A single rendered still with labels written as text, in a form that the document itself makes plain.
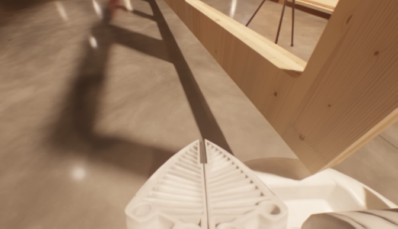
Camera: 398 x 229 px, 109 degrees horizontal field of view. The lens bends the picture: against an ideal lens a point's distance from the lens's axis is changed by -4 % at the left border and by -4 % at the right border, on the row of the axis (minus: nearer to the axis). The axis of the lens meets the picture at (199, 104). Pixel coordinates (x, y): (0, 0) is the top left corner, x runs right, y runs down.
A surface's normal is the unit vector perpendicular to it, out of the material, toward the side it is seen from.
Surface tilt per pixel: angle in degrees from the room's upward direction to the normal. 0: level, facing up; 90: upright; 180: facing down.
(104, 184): 0
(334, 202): 74
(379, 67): 90
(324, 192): 68
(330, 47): 90
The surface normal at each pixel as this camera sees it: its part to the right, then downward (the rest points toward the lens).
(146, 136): 0.00, -0.70
